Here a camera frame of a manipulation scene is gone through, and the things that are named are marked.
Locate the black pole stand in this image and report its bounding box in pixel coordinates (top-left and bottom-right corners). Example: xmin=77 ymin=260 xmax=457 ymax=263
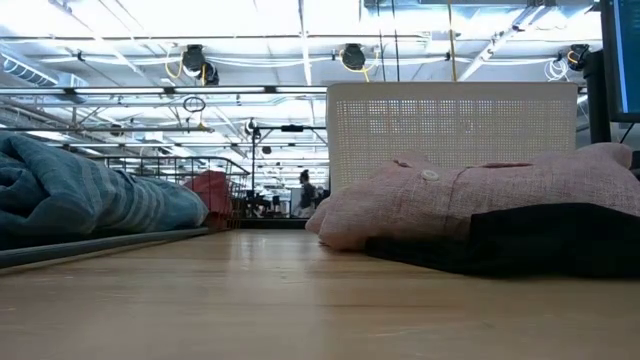
xmin=248 ymin=118 xmax=329 ymax=221

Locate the black ceiling cable reel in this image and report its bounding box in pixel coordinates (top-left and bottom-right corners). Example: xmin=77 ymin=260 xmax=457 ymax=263
xmin=181 ymin=43 xmax=221 ymax=87
xmin=341 ymin=42 xmax=367 ymax=72
xmin=567 ymin=42 xmax=592 ymax=72

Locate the black wire basket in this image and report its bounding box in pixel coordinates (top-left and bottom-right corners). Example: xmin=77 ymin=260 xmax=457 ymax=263
xmin=89 ymin=155 xmax=251 ymax=231

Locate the black cloth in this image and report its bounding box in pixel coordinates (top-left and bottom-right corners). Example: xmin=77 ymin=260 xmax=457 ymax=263
xmin=364 ymin=202 xmax=640 ymax=279

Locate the computer monitor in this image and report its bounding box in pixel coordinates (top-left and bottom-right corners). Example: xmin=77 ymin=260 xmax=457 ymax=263
xmin=599 ymin=0 xmax=640 ymax=125

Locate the black hanging cable ring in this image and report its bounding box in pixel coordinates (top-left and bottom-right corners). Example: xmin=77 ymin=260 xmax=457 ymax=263
xmin=182 ymin=95 xmax=207 ymax=114

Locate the black monitor stand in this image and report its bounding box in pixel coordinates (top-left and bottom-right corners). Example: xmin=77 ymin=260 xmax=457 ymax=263
xmin=582 ymin=48 xmax=612 ymax=145

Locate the person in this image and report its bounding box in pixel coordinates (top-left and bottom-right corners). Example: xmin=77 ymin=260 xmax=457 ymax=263
xmin=298 ymin=168 xmax=317 ymax=219

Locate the blue striped shirt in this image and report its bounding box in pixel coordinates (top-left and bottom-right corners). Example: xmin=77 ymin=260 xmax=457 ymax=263
xmin=0 ymin=132 xmax=209 ymax=251

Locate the long grey metal bar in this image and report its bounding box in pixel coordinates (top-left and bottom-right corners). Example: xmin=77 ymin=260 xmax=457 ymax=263
xmin=0 ymin=227 xmax=210 ymax=270

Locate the maroon cloth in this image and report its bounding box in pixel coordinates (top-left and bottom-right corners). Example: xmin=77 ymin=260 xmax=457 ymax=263
xmin=183 ymin=169 xmax=235 ymax=230

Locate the white perforated plastic bin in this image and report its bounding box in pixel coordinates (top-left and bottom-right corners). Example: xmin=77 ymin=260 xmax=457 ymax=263
xmin=327 ymin=82 xmax=579 ymax=194

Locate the pink button shirt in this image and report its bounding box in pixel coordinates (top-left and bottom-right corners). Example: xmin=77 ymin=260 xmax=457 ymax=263
xmin=304 ymin=142 xmax=640 ymax=251

